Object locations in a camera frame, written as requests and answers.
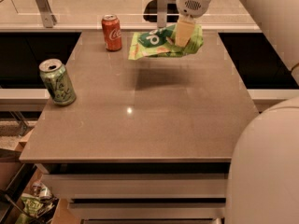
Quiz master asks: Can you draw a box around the metal railing bracket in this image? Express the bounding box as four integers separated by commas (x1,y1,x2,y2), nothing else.
35,0,57,28
157,0,168,28

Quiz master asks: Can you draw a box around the green rice chip bag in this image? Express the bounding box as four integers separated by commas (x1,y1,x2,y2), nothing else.
128,25,204,60

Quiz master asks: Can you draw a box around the upper white drawer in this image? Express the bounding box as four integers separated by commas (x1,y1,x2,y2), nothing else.
42,175,227,199

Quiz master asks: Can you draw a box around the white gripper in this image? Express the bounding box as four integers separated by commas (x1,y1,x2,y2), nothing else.
175,0,211,47

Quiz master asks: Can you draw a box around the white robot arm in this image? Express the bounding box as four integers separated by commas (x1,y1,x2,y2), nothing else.
225,0,299,224

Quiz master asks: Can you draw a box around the red coke can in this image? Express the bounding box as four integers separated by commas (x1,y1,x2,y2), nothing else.
101,14,122,51

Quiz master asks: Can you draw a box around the green bag on floor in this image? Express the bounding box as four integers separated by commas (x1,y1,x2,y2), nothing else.
15,193,43,224

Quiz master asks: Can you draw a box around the lower white drawer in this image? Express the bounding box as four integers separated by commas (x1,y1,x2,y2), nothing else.
68,203,225,220

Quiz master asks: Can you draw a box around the left metal railing bracket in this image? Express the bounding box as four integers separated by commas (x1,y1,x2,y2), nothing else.
35,0,57,28

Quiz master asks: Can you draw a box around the black office chair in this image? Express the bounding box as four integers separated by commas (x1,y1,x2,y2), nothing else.
143,0,178,22

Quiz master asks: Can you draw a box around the middle metal railing bracket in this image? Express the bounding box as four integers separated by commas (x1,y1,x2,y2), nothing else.
157,0,168,28

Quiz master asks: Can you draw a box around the white drawer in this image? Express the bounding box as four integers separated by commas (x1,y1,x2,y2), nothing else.
42,175,227,199
68,203,225,220

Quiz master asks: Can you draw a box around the green soda can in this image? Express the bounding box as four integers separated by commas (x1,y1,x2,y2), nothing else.
39,59,77,105

